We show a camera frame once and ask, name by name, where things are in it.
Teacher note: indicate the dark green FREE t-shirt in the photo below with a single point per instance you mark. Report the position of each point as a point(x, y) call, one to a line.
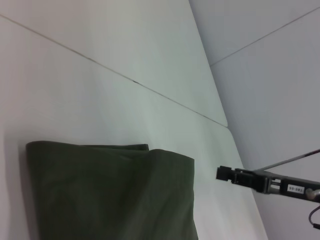
point(100, 195)

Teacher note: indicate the thin grey rod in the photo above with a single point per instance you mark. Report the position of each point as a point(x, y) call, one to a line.
point(287, 161)

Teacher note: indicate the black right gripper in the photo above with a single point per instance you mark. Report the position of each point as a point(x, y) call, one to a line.
point(282, 186)

